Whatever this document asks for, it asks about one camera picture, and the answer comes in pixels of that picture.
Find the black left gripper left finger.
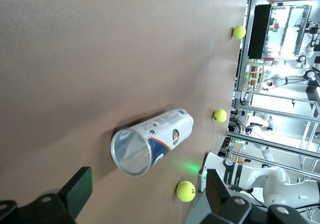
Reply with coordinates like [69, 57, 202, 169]
[0, 167, 93, 224]

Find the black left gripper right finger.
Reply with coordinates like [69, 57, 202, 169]
[186, 168, 320, 224]

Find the white blue tennis ball can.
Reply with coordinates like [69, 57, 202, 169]
[110, 108, 195, 177]

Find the yellow tennis ball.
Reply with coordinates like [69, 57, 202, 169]
[232, 25, 247, 39]
[213, 108, 228, 123]
[176, 181, 197, 203]

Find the shelf with bread items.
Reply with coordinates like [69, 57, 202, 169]
[246, 63, 266, 89]

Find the brown table cover mat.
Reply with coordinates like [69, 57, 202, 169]
[0, 0, 251, 224]

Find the black flat panel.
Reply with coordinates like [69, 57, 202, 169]
[248, 4, 272, 59]

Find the aluminium cell frame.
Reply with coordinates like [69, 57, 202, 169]
[233, 0, 320, 182]

